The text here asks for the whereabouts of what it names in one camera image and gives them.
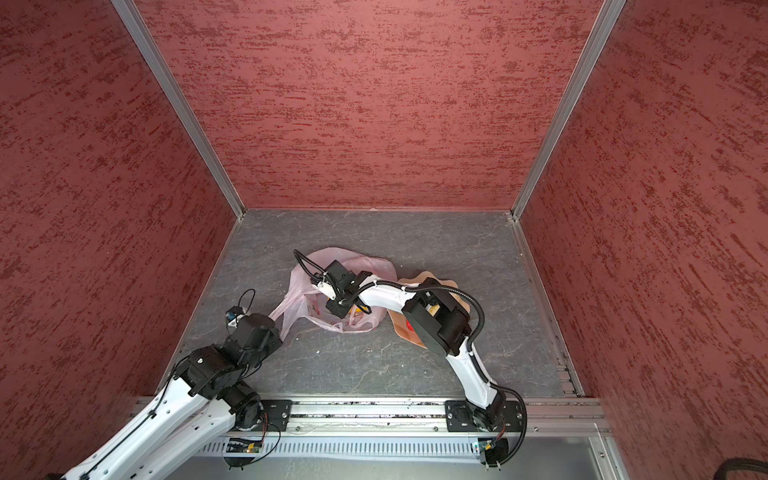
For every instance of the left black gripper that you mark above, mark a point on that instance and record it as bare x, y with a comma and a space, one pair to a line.
274, 342

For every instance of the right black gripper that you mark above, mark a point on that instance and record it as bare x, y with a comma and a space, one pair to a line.
335, 306

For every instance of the pink plastic bag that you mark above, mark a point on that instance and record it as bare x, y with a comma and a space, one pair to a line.
304, 301

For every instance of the pink scalloped bowl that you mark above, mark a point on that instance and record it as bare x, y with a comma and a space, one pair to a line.
399, 319

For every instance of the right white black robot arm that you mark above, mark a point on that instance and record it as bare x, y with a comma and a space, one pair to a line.
446, 320

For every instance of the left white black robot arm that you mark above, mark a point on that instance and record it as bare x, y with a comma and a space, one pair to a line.
204, 397

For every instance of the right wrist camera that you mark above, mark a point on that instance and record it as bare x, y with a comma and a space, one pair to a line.
327, 288

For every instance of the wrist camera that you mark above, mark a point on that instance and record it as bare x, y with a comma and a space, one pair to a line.
327, 288
233, 315

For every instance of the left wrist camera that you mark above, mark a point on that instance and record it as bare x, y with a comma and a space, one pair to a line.
233, 315

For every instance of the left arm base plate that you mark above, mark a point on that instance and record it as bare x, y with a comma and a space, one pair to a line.
276, 412

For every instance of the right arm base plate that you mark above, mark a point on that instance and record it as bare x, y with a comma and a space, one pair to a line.
462, 416

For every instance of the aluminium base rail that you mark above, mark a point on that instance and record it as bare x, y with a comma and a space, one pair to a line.
422, 416

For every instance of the left aluminium corner post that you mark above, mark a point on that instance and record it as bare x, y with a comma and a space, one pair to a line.
140, 34

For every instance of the aluminium corner post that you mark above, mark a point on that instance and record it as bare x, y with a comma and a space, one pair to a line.
140, 34
600, 32

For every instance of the right aluminium corner post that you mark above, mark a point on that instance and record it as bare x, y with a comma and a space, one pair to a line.
600, 32

